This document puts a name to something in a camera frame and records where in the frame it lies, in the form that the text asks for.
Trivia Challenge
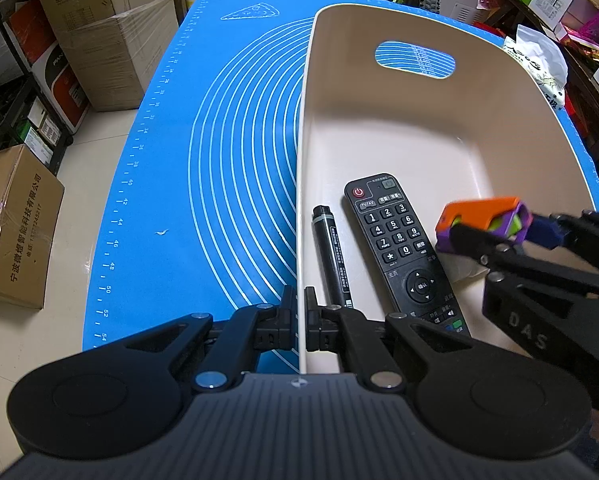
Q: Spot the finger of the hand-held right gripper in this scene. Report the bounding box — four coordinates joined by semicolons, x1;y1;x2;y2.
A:
448;224;599;297
528;210;599;261

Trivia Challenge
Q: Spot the black shelf rack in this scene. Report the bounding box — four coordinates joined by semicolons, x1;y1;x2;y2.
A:
0;5;75;161

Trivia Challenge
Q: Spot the black remote control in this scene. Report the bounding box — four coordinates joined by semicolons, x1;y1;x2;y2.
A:
343;176;473;338

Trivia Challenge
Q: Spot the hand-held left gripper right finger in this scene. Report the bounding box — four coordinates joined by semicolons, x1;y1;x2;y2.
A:
305;287;473;391

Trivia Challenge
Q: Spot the blue silicone baking mat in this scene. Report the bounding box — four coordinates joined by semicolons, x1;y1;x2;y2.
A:
82;0;599;373

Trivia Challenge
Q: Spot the orange purple folding gadget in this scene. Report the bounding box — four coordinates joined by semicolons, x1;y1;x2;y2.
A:
435;197;533;253

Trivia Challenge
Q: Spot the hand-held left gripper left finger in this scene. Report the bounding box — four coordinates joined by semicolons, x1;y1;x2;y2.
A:
124;286;298;391

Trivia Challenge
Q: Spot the black marker pen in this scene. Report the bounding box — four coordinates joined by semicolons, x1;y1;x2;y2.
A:
312;205;355;311

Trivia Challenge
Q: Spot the taped cardboard box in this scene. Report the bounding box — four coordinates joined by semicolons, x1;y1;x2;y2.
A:
0;144;65;310

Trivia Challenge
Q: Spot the dark wooden side table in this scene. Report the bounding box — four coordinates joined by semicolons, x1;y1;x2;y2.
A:
484;0;599;161

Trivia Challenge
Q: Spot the film wrapped cardboard box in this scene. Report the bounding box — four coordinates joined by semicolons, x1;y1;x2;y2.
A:
54;0;178;111

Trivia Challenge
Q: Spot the beige plastic storage bin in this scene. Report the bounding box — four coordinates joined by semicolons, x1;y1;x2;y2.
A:
296;4;599;373

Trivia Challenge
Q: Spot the white tissue box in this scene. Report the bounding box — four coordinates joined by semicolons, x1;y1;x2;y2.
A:
502;25;570;111

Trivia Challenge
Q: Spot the red white appliance box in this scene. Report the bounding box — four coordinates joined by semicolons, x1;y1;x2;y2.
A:
30;42;90;133

